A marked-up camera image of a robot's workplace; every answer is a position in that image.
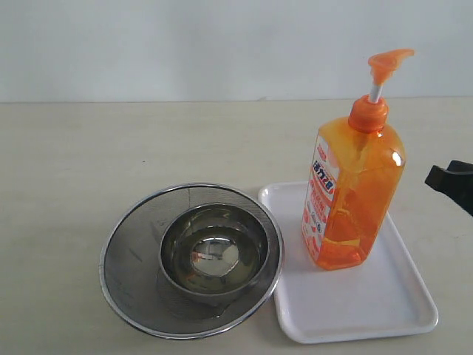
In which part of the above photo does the orange pump soap bottle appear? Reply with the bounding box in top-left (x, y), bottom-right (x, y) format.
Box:
top-left (302, 49), bottom-right (415, 271)

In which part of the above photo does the small stainless steel bowl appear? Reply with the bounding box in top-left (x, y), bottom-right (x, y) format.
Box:
top-left (159, 203), bottom-right (270, 306)

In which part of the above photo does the white rectangular plastic tray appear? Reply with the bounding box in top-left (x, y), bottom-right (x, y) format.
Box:
top-left (259, 181), bottom-right (439, 344)

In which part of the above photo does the steel mesh strainer basket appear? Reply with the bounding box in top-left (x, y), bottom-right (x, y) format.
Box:
top-left (99, 183), bottom-right (284, 339)

